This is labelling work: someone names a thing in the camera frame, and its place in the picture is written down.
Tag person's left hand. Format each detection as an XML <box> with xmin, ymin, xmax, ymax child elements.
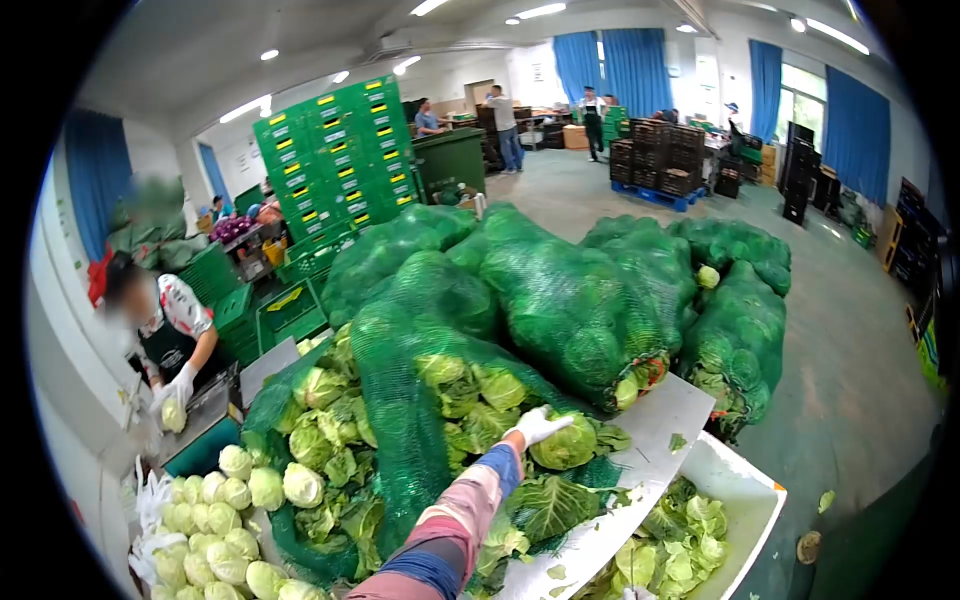
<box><xmin>504</xmin><ymin>405</ymin><xmax>576</xmax><ymax>453</ymax></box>

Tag person's left fingers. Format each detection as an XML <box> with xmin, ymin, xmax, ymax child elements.
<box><xmin>534</xmin><ymin>405</ymin><xmax>576</xmax><ymax>440</ymax></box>

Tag green cabbage head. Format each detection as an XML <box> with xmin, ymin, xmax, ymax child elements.
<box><xmin>528</xmin><ymin>411</ymin><xmax>600</xmax><ymax>472</ymax></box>

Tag large loose cabbage leaf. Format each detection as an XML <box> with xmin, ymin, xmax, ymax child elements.
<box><xmin>510</xmin><ymin>476</ymin><xmax>606</xmax><ymax>546</ymax></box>

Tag slanted steel table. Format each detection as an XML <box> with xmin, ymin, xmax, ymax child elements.
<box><xmin>495</xmin><ymin>372</ymin><xmax>717</xmax><ymax>600</ymax></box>

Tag full green net sack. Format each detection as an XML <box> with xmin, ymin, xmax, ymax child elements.
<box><xmin>322</xmin><ymin>204</ymin><xmax>478</xmax><ymax>328</ymax></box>
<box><xmin>446</xmin><ymin>202</ymin><xmax>676</xmax><ymax>414</ymax></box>
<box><xmin>366</xmin><ymin>251</ymin><xmax>501</xmax><ymax>343</ymax></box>
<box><xmin>675</xmin><ymin>261</ymin><xmax>789</xmax><ymax>444</ymax></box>
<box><xmin>581</xmin><ymin>215</ymin><xmax>700</xmax><ymax>354</ymax></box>
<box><xmin>667</xmin><ymin>217</ymin><xmax>793</xmax><ymax>298</ymax></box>

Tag open green net sack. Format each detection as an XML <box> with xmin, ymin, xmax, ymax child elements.
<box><xmin>240</xmin><ymin>300</ymin><xmax>625</xmax><ymax>588</ymax></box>

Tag heap of cut cabbage leaves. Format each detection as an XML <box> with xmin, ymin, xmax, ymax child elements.
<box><xmin>573</xmin><ymin>476</ymin><xmax>732</xmax><ymax>600</ymax></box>

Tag white plastic bin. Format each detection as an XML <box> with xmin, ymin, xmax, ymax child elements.
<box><xmin>570</xmin><ymin>431</ymin><xmax>789</xmax><ymax>600</ymax></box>

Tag pile of leafy green cabbages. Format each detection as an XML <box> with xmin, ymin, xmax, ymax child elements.
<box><xmin>273</xmin><ymin>322</ymin><xmax>635</xmax><ymax>580</ymax></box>

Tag blue pallet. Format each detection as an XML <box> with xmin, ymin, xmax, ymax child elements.
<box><xmin>610</xmin><ymin>180</ymin><xmax>708</xmax><ymax>214</ymax></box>

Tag large green waste bin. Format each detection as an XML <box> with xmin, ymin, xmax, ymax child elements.
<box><xmin>411</xmin><ymin>127</ymin><xmax>489</xmax><ymax>205</ymax></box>

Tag heap of empty green baskets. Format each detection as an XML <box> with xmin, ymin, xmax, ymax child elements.
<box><xmin>180</xmin><ymin>225</ymin><xmax>363</xmax><ymax>369</ymax></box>

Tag stack of dark crates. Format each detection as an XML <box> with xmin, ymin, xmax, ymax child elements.
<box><xmin>609</xmin><ymin>118</ymin><xmax>708</xmax><ymax>200</ymax></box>

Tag stack of yellow-labelled green crates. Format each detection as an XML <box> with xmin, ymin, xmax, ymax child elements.
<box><xmin>252</xmin><ymin>75</ymin><xmax>420</xmax><ymax>246</ymax></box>

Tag steel work bench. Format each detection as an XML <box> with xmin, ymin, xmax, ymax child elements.
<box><xmin>150</xmin><ymin>337</ymin><xmax>303</xmax><ymax>481</ymax></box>

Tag stack of black crates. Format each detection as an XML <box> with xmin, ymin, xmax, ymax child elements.
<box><xmin>780</xmin><ymin>121</ymin><xmax>842</xmax><ymax>227</ymax></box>

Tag pile of pale trimmed cabbages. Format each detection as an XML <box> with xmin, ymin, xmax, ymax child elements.
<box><xmin>146</xmin><ymin>444</ymin><xmax>333</xmax><ymax>600</ymax></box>

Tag blue curtain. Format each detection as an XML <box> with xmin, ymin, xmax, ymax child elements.
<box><xmin>552</xmin><ymin>31</ymin><xmax>602</xmax><ymax>107</ymax></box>
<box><xmin>822</xmin><ymin>66</ymin><xmax>893</xmax><ymax>208</ymax></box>
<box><xmin>63</xmin><ymin>108</ymin><xmax>135</xmax><ymax>264</ymax></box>
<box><xmin>602</xmin><ymin>28</ymin><xmax>675</xmax><ymax>120</ymax></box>
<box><xmin>198</xmin><ymin>142</ymin><xmax>231</xmax><ymax>205</ymax></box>
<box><xmin>748</xmin><ymin>39</ymin><xmax>784</xmax><ymax>144</ymax></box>

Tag table with purple vegetables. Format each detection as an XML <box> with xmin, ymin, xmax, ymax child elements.
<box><xmin>208</xmin><ymin>212</ymin><xmax>288</xmax><ymax>284</ymax></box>

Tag window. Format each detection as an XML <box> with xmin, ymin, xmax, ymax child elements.
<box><xmin>780</xmin><ymin>63</ymin><xmax>828</xmax><ymax>148</ymax></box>

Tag white plastic bags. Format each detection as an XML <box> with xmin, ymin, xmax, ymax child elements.
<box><xmin>123</xmin><ymin>457</ymin><xmax>190</xmax><ymax>588</ymax></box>

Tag pile of green bags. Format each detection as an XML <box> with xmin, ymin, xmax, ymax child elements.
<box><xmin>107</xmin><ymin>176</ymin><xmax>212</xmax><ymax>273</ymax></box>

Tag row of black wall crates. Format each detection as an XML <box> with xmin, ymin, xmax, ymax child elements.
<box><xmin>877</xmin><ymin>177</ymin><xmax>951</xmax><ymax>380</ymax></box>

